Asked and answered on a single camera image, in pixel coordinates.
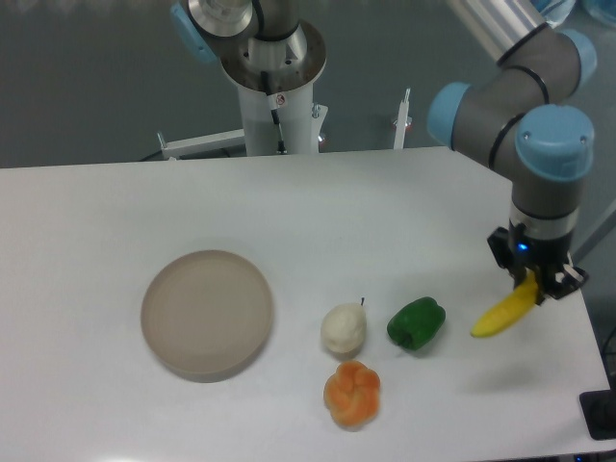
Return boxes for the orange knot bread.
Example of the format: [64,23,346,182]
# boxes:
[323,360,381,428]

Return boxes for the black device at edge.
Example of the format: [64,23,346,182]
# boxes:
[579,390,615,441]

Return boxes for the yellow banana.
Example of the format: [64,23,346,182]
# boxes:
[471,271,539,339]

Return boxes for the white right pedestal leg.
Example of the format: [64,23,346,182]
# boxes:
[393,88,413,150]

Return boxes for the white pedestal leg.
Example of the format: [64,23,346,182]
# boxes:
[157,129,244,159]
[393,88,413,150]

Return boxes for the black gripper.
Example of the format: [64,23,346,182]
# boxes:
[487,224,588,305]

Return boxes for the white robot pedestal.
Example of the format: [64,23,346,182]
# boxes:
[218,22,328,157]

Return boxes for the beige round plate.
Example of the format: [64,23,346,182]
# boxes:
[141,250,274,383]

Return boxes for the green bell pepper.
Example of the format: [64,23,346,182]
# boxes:
[386,296,446,351]

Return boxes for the white pear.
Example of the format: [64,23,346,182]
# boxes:
[321,302,367,355]

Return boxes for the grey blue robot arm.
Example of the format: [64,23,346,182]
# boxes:
[170,1,597,304]

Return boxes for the black base cable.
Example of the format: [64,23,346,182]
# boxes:
[259,70,290,155]

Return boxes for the blue plastic bag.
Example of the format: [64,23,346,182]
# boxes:
[530,0,577,28]

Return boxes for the white left pedestal leg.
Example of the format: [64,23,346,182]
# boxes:
[157,129,244,159]

